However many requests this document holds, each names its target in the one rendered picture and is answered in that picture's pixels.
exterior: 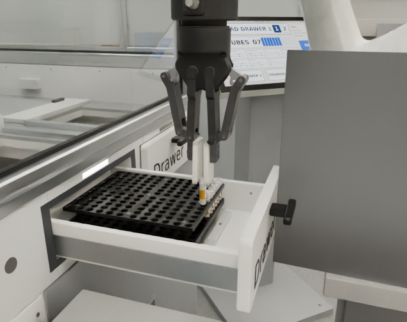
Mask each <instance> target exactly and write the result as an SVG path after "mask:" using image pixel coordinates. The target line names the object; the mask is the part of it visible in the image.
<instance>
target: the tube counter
mask: <svg viewBox="0 0 407 322"><path fill-rule="evenodd" d="M250 38H251V40H252V43H253V46H254V47H281V46H296V44H295V41H294V39H293V37H292V36H267V37H250Z"/></svg>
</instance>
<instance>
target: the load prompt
mask: <svg viewBox="0 0 407 322"><path fill-rule="evenodd" d="M227 26H230V28H231V35H287V34H291V31H290V29H289V26H288V23H227Z"/></svg>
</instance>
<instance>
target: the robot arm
mask: <svg viewBox="0 0 407 322"><path fill-rule="evenodd" d="M299 2H300V7H301V10H302V15H303V19H304V23H305V28H306V32H307V38H308V42H309V48H310V50H338V51H366V52H407V23H406V24H404V25H402V26H400V27H398V28H396V29H394V30H392V31H390V32H389V33H387V34H384V35H383V36H380V37H378V38H375V39H373V40H365V39H363V38H362V35H361V33H360V30H359V28H358V24H357V22H356V19H355V16H354V13H353V10H352V7H351V3H350V1H349V0H299ZM171 19H172V20H181V26H179V27H178V58H177V60H176V62H175V67H173V68H172V69H170V70H168V71H166V72H162V73H161V74H160V78H161V79H162V82H163V83H164V85H165V87H166V89H167V95H168V99H169V105H170V108H171V114H172V118H173V124H174V130H175V133H176V135H177V136H182V137H184V138H186V140H187V158H188V160H192V183H193V184H195V185H196V184H197V183H198V182H199V177H200V176H203V147H204V185H205V186H208V185H209V184H210V183H211V182H212V181H213V163H217V161H218V160H219V158H220V152H219V151H220V141H226V140H227V139H228V138H229V137H230V136H231V134H232V131H233V126H234V121H235V117H236V112H237V109H238V104H239V101H240V96H241V92H242V89H243V87H244V86H245V85H246V83H247V81H248V79H249V76H248V75H247V74H241V73H240V72H239V71H237V70H235V69H234V68H233V62H232V61H231V56H230V53H231V28H230V26H227V21H236V20H237V19H238V0H171ZM179 75H180V76H181V78H182V79H183V81H184V82H185V84H186V85H187V97H188V104H187V120H186V116H185V110H184V106H183V99H182V95H181V89H180V85H179V82H178V81H179V79H180V78H179ZM228 76H230V81H229V83H230V85H231V86H232V88H231V90H230V92H229V97H228V101H227V106H226V111H225V115H224V120H223V124H222V129H221V131H220V100H219V96H220V87H221V85H222V84H223V83H224V81H225V80H226V79H227V78H228ZM202 90H203V91H206V99H207V113H208V140H207V141H205V142H204V143H203V137H198V136H199V135H200V133H199V117H200V104H201V93H202ZM197 137H198V138H197Z"/></svg>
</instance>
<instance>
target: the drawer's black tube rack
mask: <svg viewBox="0 0 407 322"><path fill-rule="evenodd" d="M199 203H200V198H199V182H198V183H197V184H196V185H195V184H193V183H192V180H189V179H183V178H173V177H167V176H157V175H152V174H142V173H136V172H126V171H116V172H115V173H113V174H112V175H110V176H109V177H107V178H106V179H104V180H103V181H101V182H100V183H98V184H97V185H95V186H94V187H92V188H91V189H89V190H88V191H86V192H85V193H83V194H82V195H80V196H79V197H77V198H76V199H74V200H73V201H71V202H70V203H68V204H67V205H65V206H64V207H63V211H69V212H73V213H76V216H74V217H73V218H71V219H70V220H69V221H70V222H77V223H81V224H88V225H92V226H99V227H106V228H111V229H117V230H122V231H129V232H133V233H140V234H147V235H151V236H158V237H162V238H169V239H174V240H180V241H185V242H192V243H199V242H200V240H201V238H202V237H203V236H204V234H205V232H206V231H207V229H208V228H209V226H210V224H211V223H212V222H213V220H214V218H215V217H216V215H217V213H218V212H219V210H220V209H221V207H222V206H223V204H224V198H222V199H221V200H219V203H217V206H216V207H215V209H214V210H213V213H211V214H210V217H203V218H202V220H201V221H200V223H199V224H198V225H197V227H196V228H195V229H194V231H193V232H189V231H182V230H181V226H182V224H183V223H186V222H185V221H186V219H187V218H188V216H189V215H190V214H191V213H192V212H193V210H194V209H195V208H196V206H197V205H198V204H199Z"/></svg>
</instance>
